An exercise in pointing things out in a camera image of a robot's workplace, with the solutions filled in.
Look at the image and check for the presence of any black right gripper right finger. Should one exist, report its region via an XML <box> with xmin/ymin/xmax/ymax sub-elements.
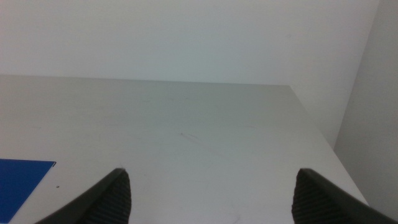
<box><xmin>291</xmin><ymin>168</ymin><xmax>398</xmax><ymax>224</ymax></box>

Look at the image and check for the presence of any blue rectangular mat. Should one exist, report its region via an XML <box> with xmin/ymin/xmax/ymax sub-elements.
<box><xmin>0</xmin><ymin>158</ymin><xmax>57</xmax><ymax>215</ymax></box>

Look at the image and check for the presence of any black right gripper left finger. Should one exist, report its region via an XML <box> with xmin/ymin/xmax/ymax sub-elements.
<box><xmin>34</xmin><ymin>167</ymin><xmax>132</xmax><ymax>224</ymax></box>

